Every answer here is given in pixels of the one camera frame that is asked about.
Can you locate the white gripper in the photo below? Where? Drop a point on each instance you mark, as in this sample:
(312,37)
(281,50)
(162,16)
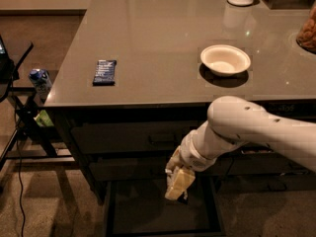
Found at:
(194,156)

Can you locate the black rxbar chocolate bar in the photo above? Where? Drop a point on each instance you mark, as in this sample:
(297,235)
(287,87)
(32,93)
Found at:
(183,198)

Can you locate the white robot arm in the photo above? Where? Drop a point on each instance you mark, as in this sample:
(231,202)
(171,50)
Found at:
(231,123)

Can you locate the top left drawer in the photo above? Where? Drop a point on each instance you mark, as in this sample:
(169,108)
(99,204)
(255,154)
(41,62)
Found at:
(94,138)

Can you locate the open bottom left drawer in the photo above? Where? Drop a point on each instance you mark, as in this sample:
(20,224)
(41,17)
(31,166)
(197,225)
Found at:
(138,208)

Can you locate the middle left drawer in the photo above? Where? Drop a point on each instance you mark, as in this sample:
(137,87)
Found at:
(129,168)

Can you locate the middle right drawer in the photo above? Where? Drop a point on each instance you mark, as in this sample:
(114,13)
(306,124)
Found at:
(255,161)

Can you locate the blue rxbar snack bar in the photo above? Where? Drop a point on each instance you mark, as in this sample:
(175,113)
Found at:
(105,73)

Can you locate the top right drawer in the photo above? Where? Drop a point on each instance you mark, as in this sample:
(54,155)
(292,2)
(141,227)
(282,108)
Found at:
(301,111)

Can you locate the white paper bowl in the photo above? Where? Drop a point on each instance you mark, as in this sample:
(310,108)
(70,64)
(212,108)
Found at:
(225,60)

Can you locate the green packet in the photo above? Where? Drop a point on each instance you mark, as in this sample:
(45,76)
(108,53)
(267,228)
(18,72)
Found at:
(43,119)

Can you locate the black side stand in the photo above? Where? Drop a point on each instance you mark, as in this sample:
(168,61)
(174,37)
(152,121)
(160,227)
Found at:
(29,140)

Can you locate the blue white bottle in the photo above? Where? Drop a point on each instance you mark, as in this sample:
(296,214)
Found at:
(41,81)

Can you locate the jar of nuts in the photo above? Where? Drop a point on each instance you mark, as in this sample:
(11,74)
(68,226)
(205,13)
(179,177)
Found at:
(306,38)

